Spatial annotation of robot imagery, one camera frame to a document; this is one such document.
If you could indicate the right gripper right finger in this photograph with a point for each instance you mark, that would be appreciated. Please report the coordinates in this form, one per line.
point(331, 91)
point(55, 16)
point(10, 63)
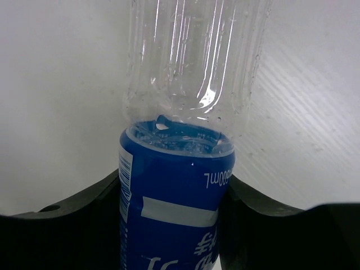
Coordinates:
point(258, 232)

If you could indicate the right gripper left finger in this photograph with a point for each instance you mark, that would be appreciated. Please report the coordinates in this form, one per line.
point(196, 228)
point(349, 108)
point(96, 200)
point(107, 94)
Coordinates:
point(79, 232)

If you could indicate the blue label bottle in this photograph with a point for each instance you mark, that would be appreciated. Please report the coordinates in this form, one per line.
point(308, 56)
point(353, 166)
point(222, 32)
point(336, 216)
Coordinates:
point(191, 70)

